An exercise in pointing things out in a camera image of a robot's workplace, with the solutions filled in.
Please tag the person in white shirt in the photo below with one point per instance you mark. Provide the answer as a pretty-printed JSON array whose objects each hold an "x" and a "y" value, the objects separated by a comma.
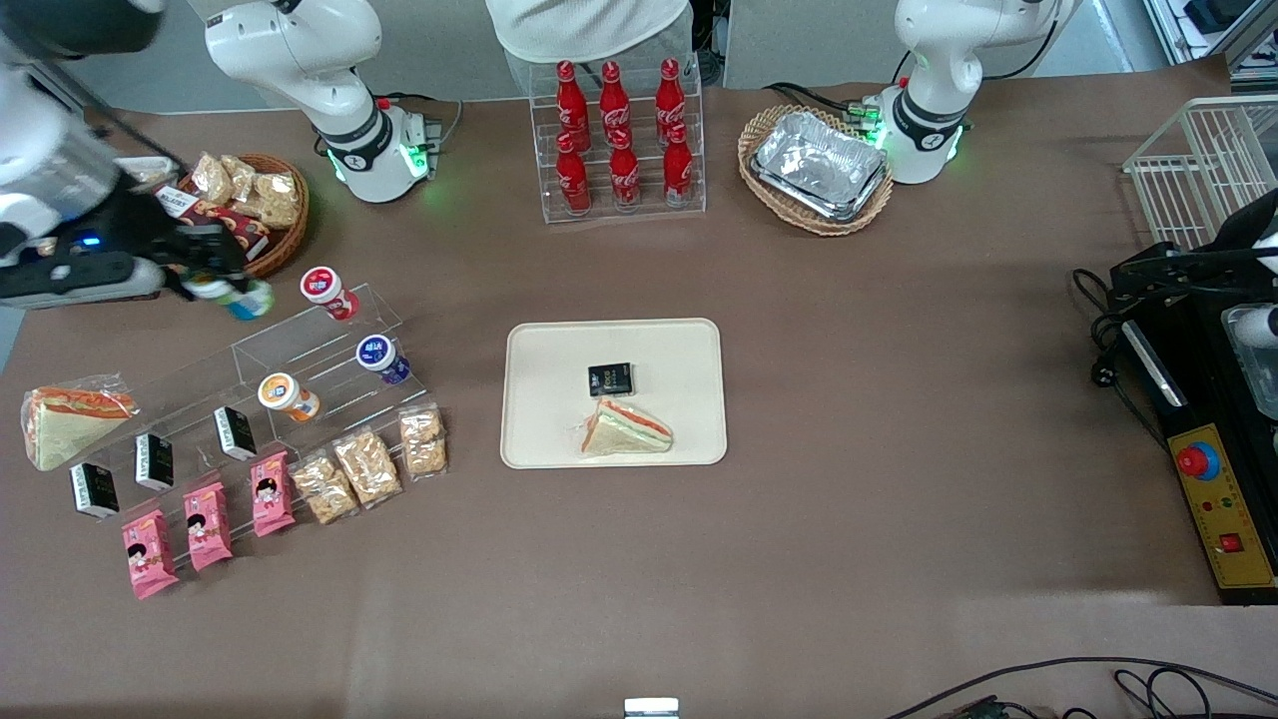
[{"x": 589, "y": 30}]

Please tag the pink cartoon snack pack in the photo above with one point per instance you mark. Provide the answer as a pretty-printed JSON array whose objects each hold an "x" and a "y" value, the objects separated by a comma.
[
  {"x": 208, "y": 527},
  {"x": 150, "y": 554},
  {"x": 272, "y": 494}
]

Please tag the oval tan wicker basket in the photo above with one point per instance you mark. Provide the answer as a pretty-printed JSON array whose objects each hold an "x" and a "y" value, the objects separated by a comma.
[{"x": 789, "y": 215}]

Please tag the large wrapped triangle sandwich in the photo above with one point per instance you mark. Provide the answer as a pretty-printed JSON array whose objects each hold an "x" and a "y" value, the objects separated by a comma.
[{"x": 70, "y": 424}]

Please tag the black machine yellow panel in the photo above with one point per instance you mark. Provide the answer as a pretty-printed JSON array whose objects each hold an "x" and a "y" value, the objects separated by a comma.
[{"x": 1223, "y": 519}]

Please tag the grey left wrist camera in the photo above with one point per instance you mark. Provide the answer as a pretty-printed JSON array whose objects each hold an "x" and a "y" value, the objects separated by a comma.
[{"x": 1263, "y": 328}]

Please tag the black and white pack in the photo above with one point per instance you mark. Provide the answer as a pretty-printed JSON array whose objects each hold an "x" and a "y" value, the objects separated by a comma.
[
  {"x": 154, "y": 461},
  {"x": 94, "y": 490},
  {"x": 236, "y": 433}
]

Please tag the orange gum bottle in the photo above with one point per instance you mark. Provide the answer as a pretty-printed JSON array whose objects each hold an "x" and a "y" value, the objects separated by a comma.
[{"x": 285, "y": 394}]

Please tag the purple gum bottle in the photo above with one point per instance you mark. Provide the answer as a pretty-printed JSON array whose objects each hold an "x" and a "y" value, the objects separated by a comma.
[{"x": 379, "y": 356}]

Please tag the small silver object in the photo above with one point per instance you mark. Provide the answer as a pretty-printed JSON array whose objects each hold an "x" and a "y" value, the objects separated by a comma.
[{"x": 651, "y": 709}]

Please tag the grey equipment frame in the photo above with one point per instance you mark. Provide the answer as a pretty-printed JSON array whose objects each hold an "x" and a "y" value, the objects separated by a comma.
[{"x": 1213, "y": 12}]

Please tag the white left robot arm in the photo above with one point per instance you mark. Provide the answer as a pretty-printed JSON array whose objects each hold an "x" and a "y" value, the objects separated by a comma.
[{"x": 939, "y": 60}]

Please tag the clear acrylic bottle rack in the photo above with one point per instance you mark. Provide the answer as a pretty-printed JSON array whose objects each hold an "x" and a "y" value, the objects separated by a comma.
[{"x": 544, "y": 200}]

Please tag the round brown wicker basket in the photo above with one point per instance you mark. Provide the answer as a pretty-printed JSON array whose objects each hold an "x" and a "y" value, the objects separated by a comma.
[{"x": 285, "y": 245}]

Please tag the flat black snack pack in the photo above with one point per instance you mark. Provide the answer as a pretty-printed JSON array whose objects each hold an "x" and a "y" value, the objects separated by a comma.
[{"x": 610, "y": 379}]

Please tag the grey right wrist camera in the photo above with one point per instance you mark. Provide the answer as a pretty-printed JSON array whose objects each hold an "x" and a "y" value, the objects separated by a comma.
[{"x": 80, "y": 285}]

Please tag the clear acrylic stepped stand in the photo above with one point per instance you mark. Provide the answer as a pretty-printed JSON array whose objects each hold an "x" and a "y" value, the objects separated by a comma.
[{"x": 300, "y": 345}]

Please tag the red cola bottle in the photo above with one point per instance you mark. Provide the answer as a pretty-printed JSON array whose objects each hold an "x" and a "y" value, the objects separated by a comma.
[
  {"x": 670, "y": 98},
  {"x": 569, "y": 100},
  {"x": 573, "y": 180},
  {"x": 678, "y": 170},
  {"x": 614, "y": 100},
  {"x": 625, "y": 178}
]

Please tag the clear-wrapped rice crisp bar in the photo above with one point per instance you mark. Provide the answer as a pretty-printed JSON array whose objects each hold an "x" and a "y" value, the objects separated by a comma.
[
  {"x": 278, "y": 200},
  {"x": 213, "y": 180},
  {"x": 423, "y": 444},
  {"x": 367, "y": 469},
  {"x": 324, "y": 489},
  {"x": 243, "y": 175}
]

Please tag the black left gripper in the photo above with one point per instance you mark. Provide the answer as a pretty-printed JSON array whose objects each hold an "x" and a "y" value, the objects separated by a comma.
[{"x": 1220, "y": 256}]

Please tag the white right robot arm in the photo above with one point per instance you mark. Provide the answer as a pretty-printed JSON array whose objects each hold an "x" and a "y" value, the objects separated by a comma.
[{"x": 300, "y": 50}]

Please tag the cream plastic tray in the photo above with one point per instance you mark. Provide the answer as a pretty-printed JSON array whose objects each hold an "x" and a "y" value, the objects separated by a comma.
[{"x": 559, "y": 399}]

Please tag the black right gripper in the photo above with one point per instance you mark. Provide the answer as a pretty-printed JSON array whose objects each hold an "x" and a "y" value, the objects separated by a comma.
[{"x": 142, "y": 231}]

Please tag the aluminium foil tray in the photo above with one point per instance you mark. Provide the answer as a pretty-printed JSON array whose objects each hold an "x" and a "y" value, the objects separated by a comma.
[{"x": 819, "y": 165}]

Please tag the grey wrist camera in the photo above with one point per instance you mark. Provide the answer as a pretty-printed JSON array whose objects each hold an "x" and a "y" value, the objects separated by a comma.
[
  {"x": 80, "y": 285},
  {"x": 1263, "y": 328}
]

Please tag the small wrapped triangle sandwich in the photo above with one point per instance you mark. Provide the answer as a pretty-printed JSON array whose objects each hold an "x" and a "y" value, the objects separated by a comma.
[{"x": 624, "y": 431}]

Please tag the red gum bottle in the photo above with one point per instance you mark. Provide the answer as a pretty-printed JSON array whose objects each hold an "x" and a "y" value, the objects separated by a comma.
[{"x": 324, "y": 288}]

